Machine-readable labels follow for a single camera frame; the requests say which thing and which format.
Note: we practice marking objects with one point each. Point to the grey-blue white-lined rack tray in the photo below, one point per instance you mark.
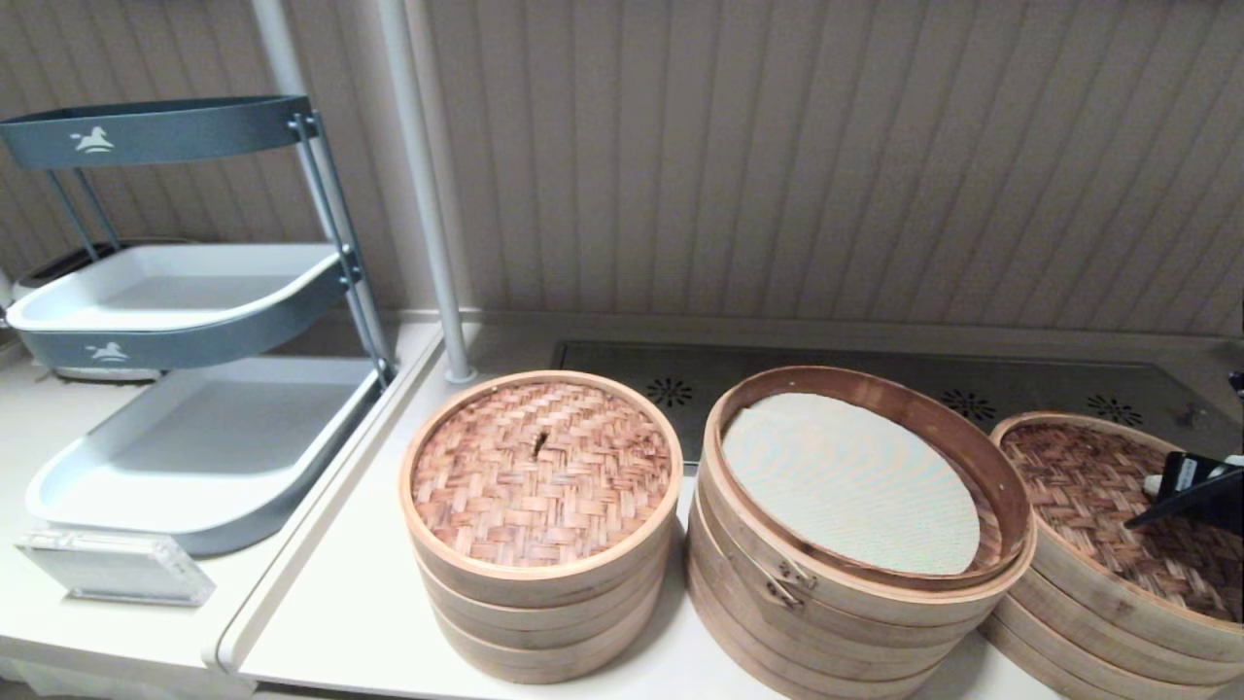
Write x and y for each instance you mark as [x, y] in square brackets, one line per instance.
[214, 445]

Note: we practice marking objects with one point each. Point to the small bamboo steamer basket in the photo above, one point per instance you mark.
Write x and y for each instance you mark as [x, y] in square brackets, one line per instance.
[544, 630]
[544, 669]

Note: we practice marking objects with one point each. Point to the steel drain plate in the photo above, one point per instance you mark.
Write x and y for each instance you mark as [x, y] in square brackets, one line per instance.
[1069, 379]

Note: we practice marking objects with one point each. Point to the bamboo steamer with liner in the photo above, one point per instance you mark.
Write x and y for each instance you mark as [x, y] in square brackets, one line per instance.
[855, 612]

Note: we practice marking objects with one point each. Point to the grey-blue metal rack frame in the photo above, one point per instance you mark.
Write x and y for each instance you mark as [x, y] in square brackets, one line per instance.
[334, 220]

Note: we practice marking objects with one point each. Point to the grey-blue rack tray horse logo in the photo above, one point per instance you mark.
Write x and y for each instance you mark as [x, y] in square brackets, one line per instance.
[175, 289]
[194, 131]

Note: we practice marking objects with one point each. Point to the right bamboo steamer stack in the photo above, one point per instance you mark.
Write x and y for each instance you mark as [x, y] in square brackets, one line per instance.
[1098, 639]

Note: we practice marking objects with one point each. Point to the clear acrylic warning sign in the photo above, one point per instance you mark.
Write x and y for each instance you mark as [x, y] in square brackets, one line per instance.
[115, 568]

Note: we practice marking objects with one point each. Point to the white steamer liner sheet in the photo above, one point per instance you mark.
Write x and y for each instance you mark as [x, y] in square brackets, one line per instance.
[846, 476]

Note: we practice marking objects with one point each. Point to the large bamboo steamer basket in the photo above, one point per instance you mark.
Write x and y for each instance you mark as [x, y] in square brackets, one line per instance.
[1040, 663]
[826, 681]

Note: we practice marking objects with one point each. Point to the white support pole with flange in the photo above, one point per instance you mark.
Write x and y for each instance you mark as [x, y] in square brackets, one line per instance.
[418, 146]

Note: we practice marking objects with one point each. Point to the large woven bamboo steamer lid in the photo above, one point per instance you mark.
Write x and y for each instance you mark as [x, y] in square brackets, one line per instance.
[1079, 476]

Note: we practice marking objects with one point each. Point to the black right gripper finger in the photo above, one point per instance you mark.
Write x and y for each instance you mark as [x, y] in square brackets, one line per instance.
[1195, 474]
[1215, 507]

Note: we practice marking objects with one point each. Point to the small woven bamboo steamer lid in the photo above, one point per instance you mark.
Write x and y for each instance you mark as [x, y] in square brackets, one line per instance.
[539, 472]

